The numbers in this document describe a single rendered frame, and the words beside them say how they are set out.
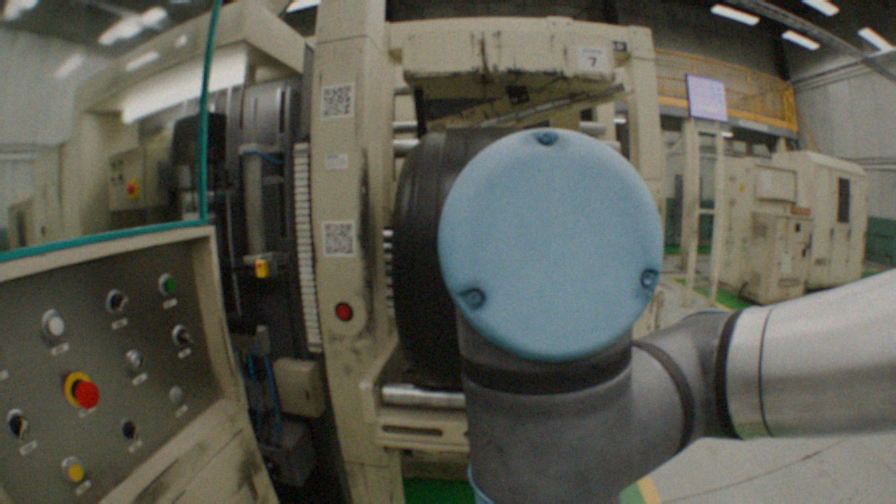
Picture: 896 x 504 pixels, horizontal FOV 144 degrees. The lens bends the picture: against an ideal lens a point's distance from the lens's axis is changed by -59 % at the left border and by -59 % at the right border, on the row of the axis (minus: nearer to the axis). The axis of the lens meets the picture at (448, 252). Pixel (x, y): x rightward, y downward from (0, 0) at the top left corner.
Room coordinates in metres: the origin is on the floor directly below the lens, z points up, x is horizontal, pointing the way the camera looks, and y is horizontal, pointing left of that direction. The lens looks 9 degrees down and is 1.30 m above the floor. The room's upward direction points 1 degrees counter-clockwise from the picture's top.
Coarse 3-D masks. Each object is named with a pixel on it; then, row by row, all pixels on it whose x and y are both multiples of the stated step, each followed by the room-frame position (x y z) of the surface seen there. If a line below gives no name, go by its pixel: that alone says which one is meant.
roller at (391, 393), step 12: (384, 384) 0.65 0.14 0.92; (396, 384) 0.65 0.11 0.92; (408, 384) 0.65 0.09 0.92; (384, 396) 0.63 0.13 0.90; (396, 396) 0.62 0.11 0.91; (408, 396) 0.62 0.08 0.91; (420, 396) 0.62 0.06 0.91; (432, 396) 0.62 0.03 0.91; (444, 396) 0.62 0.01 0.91; (456, 396) 0.61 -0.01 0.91
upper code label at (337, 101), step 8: (328, 88) 0.71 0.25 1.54; (336, 88) 0.71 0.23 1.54; (344, 88) 0.71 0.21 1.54; (352, 88) 0.71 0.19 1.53; (328, 96) 0.71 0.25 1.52; (336, 96) 0.71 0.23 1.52; (344, 96) 0.71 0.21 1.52; (352, 96) 0.71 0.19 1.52; (328, 104) 0.71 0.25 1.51; (336, 104) 0.71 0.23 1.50; (344, 104) 0.71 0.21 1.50; (352, 104) 0.71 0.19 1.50; (328, 112) 0.71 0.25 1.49; (336, 112) 0.71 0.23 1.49; (344, 112) 0.71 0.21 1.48; (352, 112) 0.71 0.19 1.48
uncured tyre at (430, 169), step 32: (448, 128) 0.69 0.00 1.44; (480, 128) 0.68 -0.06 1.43; (512, 128) 0.67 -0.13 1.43; (416, 160) 0.59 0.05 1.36; (448, 160) 0.57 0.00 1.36; (416, 192) 0.54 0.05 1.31; (448, 192) 0.53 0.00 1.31; (416, 224) 0.52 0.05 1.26; (416, 256) 0.51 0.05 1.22; (416, 288) 0.50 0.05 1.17; (416, 320) 0.51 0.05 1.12; (448, 320) 0.50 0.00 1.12; (416, 352) 0.53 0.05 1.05; (448, 352) 0.52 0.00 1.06; (448, 384) 0.59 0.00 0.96
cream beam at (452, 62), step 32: (448, 32) 0.95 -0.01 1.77; (480, 32) 0.94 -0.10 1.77; (512, 32) 0.93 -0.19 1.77; (544, 32) 0.93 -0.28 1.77; (416, 64) 0.96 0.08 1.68; (448, 64) 0.95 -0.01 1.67; (480, 64) 0.94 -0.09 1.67; (512, 64) 0.93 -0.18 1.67; (544, 64) 0.92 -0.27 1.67; (576, 64) 0.91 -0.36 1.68; (608, 64) 0.90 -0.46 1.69; (448, 96) 1.17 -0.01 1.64; (480, 96) 1.17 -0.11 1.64
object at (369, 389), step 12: (396, 336) 0.85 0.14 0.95; (384, 348) 0.77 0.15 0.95; (396, 348) 0.80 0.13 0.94; (384, 360) 0.71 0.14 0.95; (396, 360) 0.79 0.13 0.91; (372, 372) 0.65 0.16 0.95; (384, 372) 0.68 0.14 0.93; (396, 372) 0.78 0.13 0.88; (360, 384) 0.60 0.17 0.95; (372, 384) 0.60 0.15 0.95; (360, 396) 0.59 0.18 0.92; (372, 396) 0.59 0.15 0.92; (372, 408) 0.59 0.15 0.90; (372, 420) 0.59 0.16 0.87
